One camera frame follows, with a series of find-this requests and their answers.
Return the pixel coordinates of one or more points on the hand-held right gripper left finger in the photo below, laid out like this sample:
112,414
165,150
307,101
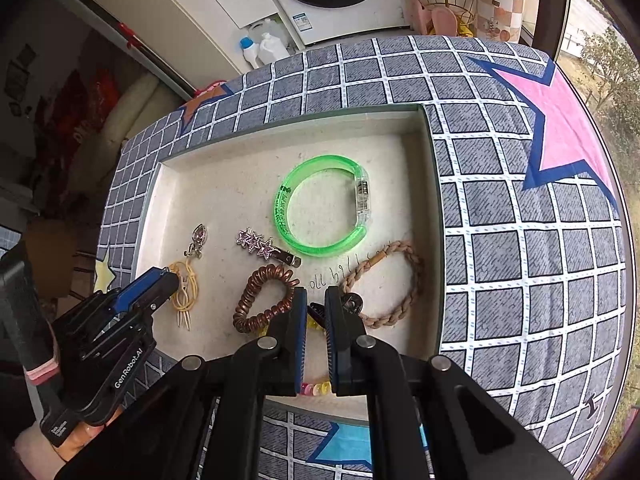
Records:
300,340

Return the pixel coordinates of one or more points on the pink star hair clip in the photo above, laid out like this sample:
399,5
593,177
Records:
257,245

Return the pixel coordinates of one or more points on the brown cardboard box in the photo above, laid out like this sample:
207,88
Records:
55,255

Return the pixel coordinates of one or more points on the white washing machine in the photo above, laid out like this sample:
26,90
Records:
340,20

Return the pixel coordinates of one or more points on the white detergent jug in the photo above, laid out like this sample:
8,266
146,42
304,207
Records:
272,49

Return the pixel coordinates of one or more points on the cream cushion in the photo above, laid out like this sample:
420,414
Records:
125,125

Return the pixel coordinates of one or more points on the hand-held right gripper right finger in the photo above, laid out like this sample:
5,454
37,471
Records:
330,340

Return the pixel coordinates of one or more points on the person's left hand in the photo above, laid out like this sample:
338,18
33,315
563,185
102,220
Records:
80,437

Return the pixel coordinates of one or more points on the silver pink pendant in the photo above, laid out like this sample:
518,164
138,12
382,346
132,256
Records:
200,235

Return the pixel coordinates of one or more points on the grey checked star blanket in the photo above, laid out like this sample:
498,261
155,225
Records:
525,270

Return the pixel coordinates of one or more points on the shallow teal cardboard box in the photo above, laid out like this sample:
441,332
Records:
250,195

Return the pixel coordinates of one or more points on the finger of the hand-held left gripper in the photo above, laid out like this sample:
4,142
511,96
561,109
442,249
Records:
142,284
152,307

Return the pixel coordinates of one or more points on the black hair clip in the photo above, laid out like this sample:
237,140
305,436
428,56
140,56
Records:
352,304

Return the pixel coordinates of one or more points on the white bottle blue cap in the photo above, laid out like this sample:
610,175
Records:
248,52

